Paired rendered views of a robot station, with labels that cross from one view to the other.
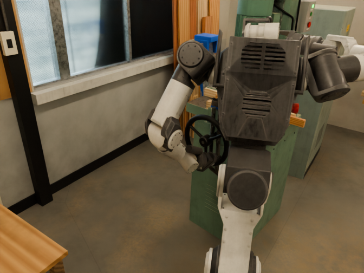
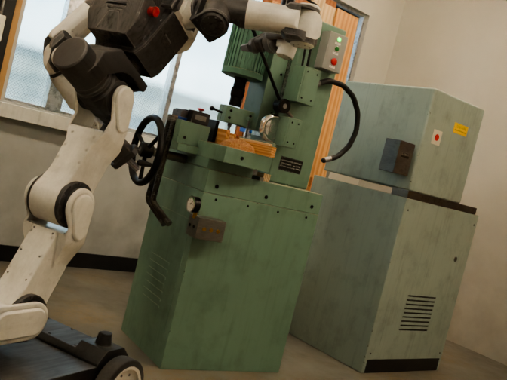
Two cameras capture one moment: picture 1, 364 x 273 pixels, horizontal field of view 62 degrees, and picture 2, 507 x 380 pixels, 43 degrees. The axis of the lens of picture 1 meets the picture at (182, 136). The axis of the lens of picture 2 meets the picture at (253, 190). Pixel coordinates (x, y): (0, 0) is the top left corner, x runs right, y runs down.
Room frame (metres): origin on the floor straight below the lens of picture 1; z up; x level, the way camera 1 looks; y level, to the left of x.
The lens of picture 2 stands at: (-0.92, -1.29, 0.88)
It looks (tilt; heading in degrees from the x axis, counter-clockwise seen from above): 3 degrees down; 17
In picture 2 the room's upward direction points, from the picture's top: 14 degrees clockwise
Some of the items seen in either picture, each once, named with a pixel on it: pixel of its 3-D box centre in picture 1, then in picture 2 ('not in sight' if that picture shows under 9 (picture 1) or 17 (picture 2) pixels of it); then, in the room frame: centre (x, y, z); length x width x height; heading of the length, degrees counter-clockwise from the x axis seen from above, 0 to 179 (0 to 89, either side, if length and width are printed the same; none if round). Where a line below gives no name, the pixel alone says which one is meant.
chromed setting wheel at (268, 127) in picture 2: not in sight; (271, 128); (1.68, -0.53, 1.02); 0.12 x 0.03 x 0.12; 140
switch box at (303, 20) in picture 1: (304, 16); (330, 52); (1.82, -0.66, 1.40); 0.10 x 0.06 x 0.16; 140
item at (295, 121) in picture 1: (256, 109); (236, 144); (1.60, -0.42, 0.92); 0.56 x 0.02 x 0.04; 50
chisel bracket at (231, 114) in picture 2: not in sight; (235, 117); (1.68, -0.36, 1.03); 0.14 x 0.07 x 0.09; 140
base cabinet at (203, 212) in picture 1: (241, 175); (217, 273); (1.76, -0.42, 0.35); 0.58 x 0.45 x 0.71; 140
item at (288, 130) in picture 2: not in sight; (287, 132); (1.70, -0.59, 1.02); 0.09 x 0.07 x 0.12; 50
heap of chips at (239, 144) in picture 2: not in sight; (238, 144); (1.43, -0.49, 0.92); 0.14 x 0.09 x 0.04; 140
